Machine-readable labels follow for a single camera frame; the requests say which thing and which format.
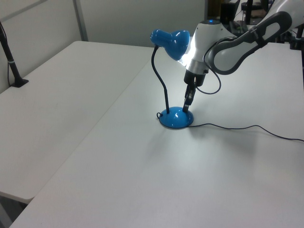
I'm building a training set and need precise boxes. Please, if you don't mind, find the blue gooseneck desk lamp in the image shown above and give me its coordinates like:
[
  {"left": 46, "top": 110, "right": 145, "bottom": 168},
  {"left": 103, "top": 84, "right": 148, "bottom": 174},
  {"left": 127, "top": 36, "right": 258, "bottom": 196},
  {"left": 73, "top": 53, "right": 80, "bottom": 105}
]
[{"left": 150, "top": 28, "right": 194, "bottom": 130}]

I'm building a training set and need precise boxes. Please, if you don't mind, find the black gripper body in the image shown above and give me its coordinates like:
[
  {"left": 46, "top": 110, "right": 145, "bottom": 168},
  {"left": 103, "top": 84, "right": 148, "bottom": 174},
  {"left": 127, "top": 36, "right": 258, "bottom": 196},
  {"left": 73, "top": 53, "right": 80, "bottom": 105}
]
[{"left": 184, "top": 69, "right": 209, "bottom": 87}]

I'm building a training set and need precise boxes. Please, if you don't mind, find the black lamp power cable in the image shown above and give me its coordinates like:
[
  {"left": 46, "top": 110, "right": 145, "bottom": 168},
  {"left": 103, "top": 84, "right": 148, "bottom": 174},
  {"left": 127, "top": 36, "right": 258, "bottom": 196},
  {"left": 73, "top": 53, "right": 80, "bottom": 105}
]
[{"left": 187, "top": 123, "right": 304, "bottom": 143}]

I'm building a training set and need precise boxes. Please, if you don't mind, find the black camera pole with clamp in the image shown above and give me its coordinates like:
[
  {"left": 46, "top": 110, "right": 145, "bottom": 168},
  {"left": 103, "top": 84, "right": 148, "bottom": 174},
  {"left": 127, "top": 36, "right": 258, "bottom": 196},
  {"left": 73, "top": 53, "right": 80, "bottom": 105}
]
[
  {"left": 288, "top": 22, "right": 304, "bottom": 51},
  {"left": 0, "top": 20, "right": 30, "bottom": 89}
]

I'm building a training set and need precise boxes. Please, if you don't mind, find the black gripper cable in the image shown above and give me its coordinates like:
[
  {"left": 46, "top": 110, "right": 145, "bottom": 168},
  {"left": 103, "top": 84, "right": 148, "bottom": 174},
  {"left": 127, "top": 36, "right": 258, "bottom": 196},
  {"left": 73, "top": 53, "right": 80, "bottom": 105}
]
[{"left": 198, "top": 68, "right": 223, "bottom": 95}]

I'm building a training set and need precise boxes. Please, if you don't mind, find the thin black stand pole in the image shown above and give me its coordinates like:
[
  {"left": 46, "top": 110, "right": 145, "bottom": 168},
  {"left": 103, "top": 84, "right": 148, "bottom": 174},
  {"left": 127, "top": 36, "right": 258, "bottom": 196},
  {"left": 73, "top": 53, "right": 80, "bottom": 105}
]
[{"left": 246, "top": 0, "right": 253, "bottom": 25}]

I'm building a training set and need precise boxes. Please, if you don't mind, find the grey metal partition post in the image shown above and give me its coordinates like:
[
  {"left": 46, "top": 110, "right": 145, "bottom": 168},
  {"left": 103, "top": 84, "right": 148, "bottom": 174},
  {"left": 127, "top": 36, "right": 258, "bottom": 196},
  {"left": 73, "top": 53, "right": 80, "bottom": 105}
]
[{"left": 72, "top": 0, "right": 89, "bottom": 42}]

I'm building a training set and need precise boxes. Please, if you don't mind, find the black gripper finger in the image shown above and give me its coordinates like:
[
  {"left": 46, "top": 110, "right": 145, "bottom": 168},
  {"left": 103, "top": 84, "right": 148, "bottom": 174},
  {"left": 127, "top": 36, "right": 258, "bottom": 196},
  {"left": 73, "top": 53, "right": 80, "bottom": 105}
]
[
  {"left": 185, "top": 82, "right": 197, "bottom": 112},
  {"left": 182, "top": 83, "right": 191, "bottom": 112}
]

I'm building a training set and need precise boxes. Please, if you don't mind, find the black monitor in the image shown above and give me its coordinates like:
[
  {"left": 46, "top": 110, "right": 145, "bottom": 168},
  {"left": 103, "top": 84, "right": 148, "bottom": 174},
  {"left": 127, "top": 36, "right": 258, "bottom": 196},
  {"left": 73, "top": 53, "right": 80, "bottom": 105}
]
[{"left": 220, "top": 1, "right": 241, "bottom": 24}]

